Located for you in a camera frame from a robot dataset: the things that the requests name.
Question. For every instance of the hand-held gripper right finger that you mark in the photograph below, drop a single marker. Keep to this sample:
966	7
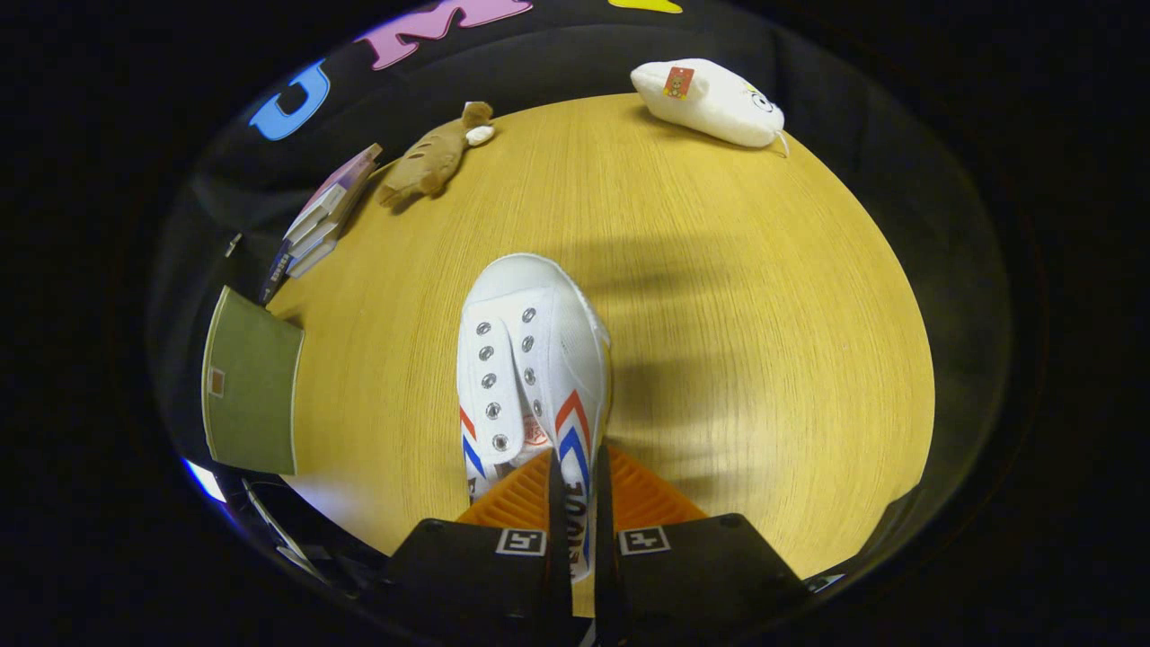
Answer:
701	575

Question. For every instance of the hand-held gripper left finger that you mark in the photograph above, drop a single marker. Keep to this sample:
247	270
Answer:
485	580

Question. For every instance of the white canvas shoe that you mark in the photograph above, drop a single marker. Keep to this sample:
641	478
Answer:
539	341

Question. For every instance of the green fabric storage box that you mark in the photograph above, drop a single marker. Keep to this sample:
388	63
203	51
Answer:
256	386

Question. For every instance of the computer monitor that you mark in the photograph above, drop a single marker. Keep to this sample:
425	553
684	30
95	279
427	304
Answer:
205	481

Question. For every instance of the grey blue book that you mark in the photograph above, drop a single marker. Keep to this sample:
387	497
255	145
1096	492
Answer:
310	259

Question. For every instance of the dark blue book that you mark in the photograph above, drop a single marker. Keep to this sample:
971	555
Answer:
274	270

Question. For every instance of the thin white book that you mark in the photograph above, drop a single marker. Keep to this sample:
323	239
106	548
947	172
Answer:
316	235

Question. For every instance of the silver clip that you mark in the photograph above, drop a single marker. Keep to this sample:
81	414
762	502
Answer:
232	244

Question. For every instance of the brown plush toy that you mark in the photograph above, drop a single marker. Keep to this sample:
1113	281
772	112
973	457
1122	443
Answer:
431	162

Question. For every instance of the pink cover book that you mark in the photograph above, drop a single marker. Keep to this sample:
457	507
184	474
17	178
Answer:
337	184

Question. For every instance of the white plush toy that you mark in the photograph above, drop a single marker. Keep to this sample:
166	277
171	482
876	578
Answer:
719	103

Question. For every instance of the black backdrop cloth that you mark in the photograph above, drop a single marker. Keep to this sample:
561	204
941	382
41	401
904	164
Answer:
557	54

